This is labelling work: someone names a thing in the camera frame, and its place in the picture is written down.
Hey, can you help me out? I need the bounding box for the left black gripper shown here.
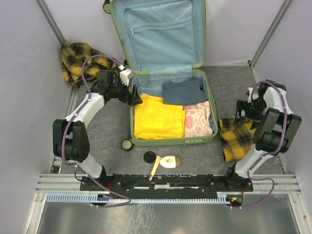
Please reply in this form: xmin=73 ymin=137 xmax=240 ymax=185
xmin=109 ymin=78 xmax=142 ymax=106

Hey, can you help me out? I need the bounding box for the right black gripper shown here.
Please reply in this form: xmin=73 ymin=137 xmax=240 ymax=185
xmin=233 ymin=97 xmax=266 ymax=130

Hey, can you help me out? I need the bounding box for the yellow plaid shirt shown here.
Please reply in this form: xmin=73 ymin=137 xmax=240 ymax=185
xmin=61 ymin=39 xmax=120 ymax=87
xmin=218 ymin=117 xmax=255 ymax=163

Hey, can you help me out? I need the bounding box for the yellow garment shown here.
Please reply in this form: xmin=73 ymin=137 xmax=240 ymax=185
xmin=133 ymin=94 xmax=186 ymax=140

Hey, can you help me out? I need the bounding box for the cream pink-print cloth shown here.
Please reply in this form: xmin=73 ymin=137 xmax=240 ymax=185
xmin=183 ymin=101 xmax=213 ymax=137

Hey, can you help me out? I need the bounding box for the blue-grey garment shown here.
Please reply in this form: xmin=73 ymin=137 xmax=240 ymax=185
xmin=162 ymin=77 xmax=208 ymax=105

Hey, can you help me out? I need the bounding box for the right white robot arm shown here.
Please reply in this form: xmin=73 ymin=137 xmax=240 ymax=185
xmin=223 ymin=79 xmax=302 ymax=191

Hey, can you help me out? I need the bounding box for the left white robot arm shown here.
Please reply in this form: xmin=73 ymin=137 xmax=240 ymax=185
xmin=53 ymin=69 xmax=143 ymax=190

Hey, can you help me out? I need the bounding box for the black round compact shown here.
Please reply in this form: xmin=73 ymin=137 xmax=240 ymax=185
xmin=143 ymin=151 xmax=156 ymax=164

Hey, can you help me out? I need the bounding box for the green suitcase blue lining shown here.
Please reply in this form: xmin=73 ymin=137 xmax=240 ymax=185
xmin=103 ymin=0 xmax=218 ymax=151

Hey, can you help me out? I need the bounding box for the gold cosmetic tube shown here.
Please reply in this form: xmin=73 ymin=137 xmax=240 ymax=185
xmin=149 ymin=156 xmax=161 ymax=181

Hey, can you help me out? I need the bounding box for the white sunscreen bottle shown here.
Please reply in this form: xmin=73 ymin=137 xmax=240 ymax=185
xmin=160 ymin=156 xmax=181 ymax=169

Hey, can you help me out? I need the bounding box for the crumpled yellow plaid shirt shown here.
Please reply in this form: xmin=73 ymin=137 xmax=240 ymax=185
xmin=61 ymin=39 xmax=120 ymax=87

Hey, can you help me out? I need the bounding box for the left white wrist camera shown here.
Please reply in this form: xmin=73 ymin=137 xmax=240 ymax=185
xmin=118 ymin=65 xmax=134 ymax=86

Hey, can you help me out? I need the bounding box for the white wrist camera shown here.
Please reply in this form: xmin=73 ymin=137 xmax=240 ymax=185
xmin=118 ymin=65 xmax=134 ymax=86
xmin=246 ymin=87 xmax=254 ymax=103

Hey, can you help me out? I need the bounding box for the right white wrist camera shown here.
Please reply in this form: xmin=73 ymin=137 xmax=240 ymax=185
xmin=246 ymin=87 xmax=254 ymax=103

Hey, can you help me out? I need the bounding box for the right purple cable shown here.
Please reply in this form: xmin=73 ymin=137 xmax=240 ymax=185
xmin=229 ymin=81 xmax=288 ymax=209

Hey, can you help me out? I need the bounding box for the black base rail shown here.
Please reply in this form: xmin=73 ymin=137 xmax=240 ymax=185
xmin=79 ymin=173 xmax=254 ymax=200

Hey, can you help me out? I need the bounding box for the right aluminium corner post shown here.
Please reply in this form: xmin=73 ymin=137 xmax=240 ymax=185
xmin=249 ymin=0 xmax=293 ymax=69

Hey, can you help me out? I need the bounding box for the aluminium corner post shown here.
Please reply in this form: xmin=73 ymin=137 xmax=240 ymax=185
xmin=249 ymin=0 xmax=293 ymax=69
xmin=35 ymin=0 xmax=64 ymax=44

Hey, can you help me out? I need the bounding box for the left aluminium corner post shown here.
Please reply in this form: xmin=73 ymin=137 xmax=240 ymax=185
xmin=35 ymin=0 xmax=64 ymax=44

